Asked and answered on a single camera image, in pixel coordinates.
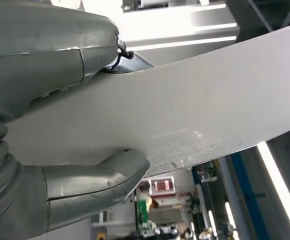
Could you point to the ceiling light strip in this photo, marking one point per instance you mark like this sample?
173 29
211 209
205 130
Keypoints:
280 188

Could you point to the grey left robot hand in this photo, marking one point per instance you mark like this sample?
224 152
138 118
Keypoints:
47 49

